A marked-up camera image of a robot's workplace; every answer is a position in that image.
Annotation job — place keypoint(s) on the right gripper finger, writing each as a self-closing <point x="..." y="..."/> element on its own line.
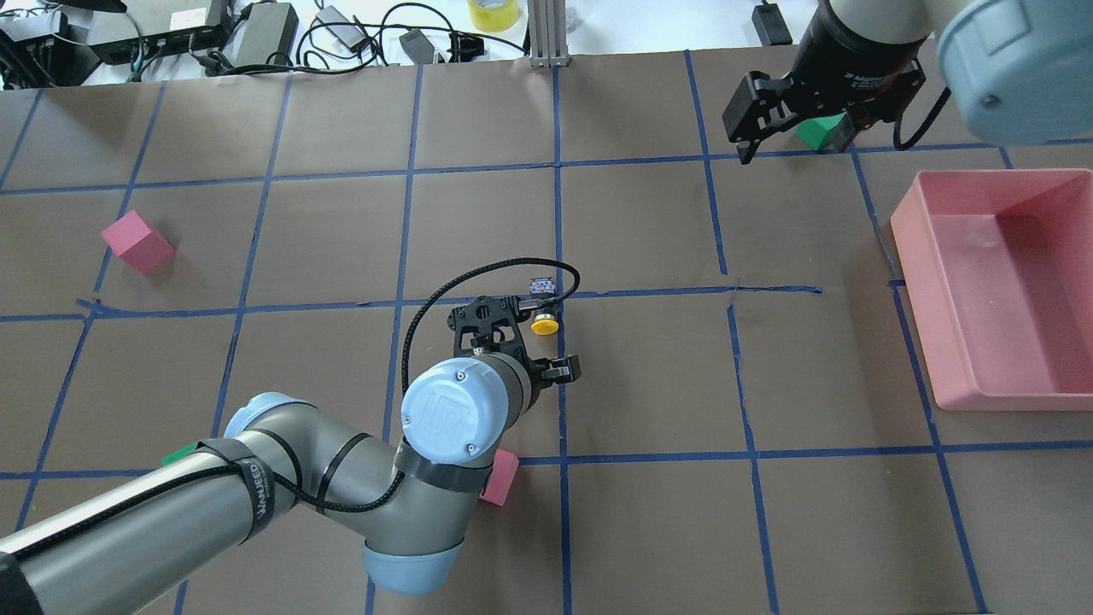
<point x="760" y="107"/>
<point x="859" y="117"/>

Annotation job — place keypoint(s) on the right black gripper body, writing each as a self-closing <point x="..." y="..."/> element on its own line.
<point x="856" y="53"/>

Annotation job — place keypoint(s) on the green cube near left arm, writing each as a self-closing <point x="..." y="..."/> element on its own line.
<point x="179" y="454"/>

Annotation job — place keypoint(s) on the black power adapter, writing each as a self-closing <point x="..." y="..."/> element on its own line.
<point x="770" y="25"/>

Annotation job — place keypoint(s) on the yellow push button switch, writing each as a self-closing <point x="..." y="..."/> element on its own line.
<point x="544" y="320"/>

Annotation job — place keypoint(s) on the green cube near bin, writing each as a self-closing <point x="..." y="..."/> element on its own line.
<point x="834" y="132"/>

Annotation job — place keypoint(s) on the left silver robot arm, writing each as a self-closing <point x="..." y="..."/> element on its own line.
<point x="411" y="501"/>

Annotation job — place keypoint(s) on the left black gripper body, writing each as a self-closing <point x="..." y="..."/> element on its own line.
<point x="559" y="369"/>

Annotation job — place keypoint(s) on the pink cube near centre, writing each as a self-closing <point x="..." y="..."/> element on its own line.
<point x="502" y="476"/>

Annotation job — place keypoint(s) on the aluminium frame post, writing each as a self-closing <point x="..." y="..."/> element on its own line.
<point x="546" y="28"/>

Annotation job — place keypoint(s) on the pink plastic bin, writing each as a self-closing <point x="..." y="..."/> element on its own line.
<point x="997" y="265"/>

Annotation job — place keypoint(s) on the yellow tape roll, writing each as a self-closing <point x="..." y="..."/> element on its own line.
<point x="493" y="15"/>

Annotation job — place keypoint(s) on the pink cube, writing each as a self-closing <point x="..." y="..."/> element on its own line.
<point x="138" y="243"/>
<point x="502" y="476"/>

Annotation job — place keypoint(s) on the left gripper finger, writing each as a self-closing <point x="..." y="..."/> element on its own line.
<point x="541" y="306"/>
<point x="559" y="370"/>

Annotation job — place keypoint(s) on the pink cube far side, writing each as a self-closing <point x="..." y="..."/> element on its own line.
<point x="138" y="243"/>

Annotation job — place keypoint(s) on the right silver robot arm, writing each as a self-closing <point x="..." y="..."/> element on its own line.
<point x="1019" y="72"/>

